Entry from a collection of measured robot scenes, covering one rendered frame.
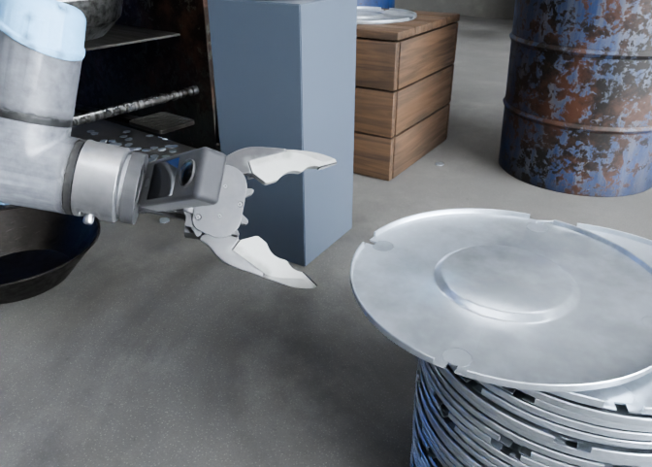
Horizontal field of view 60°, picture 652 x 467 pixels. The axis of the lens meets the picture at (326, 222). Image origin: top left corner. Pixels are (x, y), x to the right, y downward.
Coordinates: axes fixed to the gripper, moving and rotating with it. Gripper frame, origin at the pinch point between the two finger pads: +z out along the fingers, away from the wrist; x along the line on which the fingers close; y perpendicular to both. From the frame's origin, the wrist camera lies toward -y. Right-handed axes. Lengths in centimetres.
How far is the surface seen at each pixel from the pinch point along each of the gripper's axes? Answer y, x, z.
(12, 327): 41, 19, -37
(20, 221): 63, 2, -46
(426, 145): 83, -38, 42
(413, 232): 1.0, -0.9, 10.1
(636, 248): -5.6, -2.8, 32.6
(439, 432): -5.8, 18.3, 12.5
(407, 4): 334, -228, 109
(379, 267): -3.8, 3.9, 5.2
